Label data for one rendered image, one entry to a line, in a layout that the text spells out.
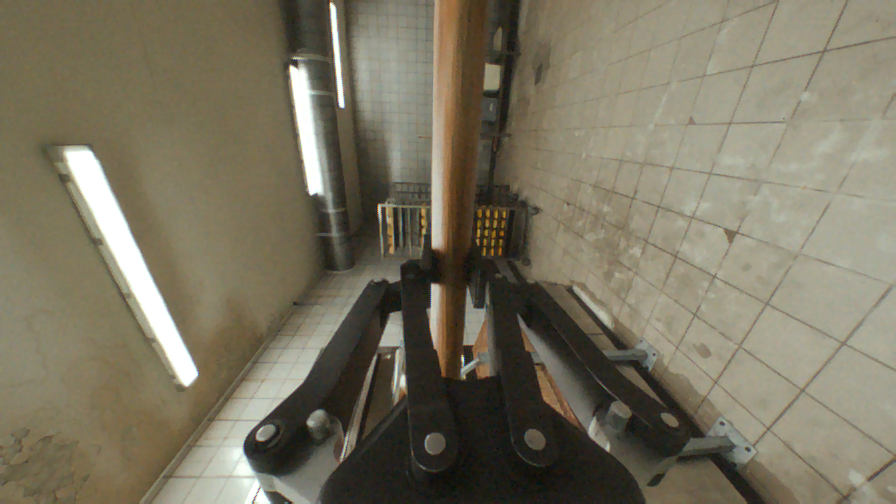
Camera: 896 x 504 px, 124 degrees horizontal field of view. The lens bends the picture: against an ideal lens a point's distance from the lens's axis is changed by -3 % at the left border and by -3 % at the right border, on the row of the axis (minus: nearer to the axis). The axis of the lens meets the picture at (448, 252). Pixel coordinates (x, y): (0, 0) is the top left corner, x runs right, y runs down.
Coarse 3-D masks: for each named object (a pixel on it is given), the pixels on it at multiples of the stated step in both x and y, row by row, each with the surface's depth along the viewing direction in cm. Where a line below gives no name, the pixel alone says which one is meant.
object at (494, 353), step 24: (504, 288) 15; (504, 312) 13; (504, 336) 11; (504, 360) 9; (528, 360) 9; (504, 384) 8; (528, 384) 8; (504, 408) 8; (528, 408) 7; (528, 432) 7; (552, 432) 7; (528, 456) 6; (552, 456) 6; (528, 480) 6
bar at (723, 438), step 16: (640, 336) 145; (480, 352) 136; (608, 352) 140; (624, 352) 140; (640, 352) 140; (656, 352) 134; (464, 368) 138; (720, 416) 102; (720, 432) 101; (736, 432) 96; (688, 448) 95; (704, 448) 95; (720, 448) 95; (736, 448) 95; (752, 448) 90; (736, 464) 95
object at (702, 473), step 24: (552, 288) 210; (576, 312) 181; (600, 336) 160; (624, 360) 142; (552, 384) 131; (648, 384) 133; (672, 408) 120; (696, 432) 110; (696, 456) 97; (720, 456) 101; (672, 480) 90; (696, 480) 90; (720, 480) 90
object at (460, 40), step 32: (448, 0) 13; (480, 0) 13; (448, 32) 13; (480, 32) 13; (448, 64) 14; (480, 64) 14; (448, 96) 14; (480, 96) 15; (448, 128) 15; (480, 128) 16; (448, 160) 16; (448, 192) 16; (448, 224) 17; (448, 256) 18; (448, 288) 19; (448, 320) 20; (448, 352) 22
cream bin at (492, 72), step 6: (486, 66) 369; (492, 66) 370; (498, 66) 371; (486, 72) 372; (492, 72) 373; (498, 72) 374; (486, 78) 375; (492, 78) 376; (498, 78) 377; (486, 84) 378; (492, 84) 379; (498, 84) 380; (486, 90) 385; (492, 90) 385
